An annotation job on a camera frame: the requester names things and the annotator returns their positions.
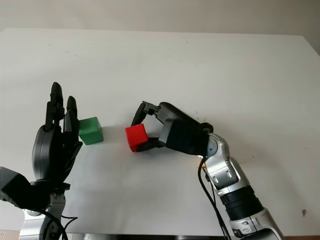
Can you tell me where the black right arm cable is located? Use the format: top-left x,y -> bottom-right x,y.
198,159 -> 233,240

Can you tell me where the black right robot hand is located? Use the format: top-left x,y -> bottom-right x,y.
129,101 -> 215,153

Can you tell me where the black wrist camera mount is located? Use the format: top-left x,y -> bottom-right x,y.
158,119 -> 210,156
0,166 -> 51,211

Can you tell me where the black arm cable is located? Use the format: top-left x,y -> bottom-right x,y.
198,159 -> 233,240
37,208 -> 78,240

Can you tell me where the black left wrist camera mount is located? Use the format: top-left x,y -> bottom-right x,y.
0,166 -> 51,211

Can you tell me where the green block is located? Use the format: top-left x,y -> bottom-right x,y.
78,116 -> 104,146

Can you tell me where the red block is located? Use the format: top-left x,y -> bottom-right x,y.
124,123 -> 149,153

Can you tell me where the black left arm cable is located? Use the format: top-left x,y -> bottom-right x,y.
37,208 -> 78,240

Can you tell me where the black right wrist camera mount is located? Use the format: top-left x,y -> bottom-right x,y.
158,119 -> 210,156

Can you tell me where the dark grey robot torso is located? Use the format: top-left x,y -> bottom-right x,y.
67,233 -> 226,240

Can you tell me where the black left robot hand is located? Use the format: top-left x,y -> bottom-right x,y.
31,81 -> 83,191

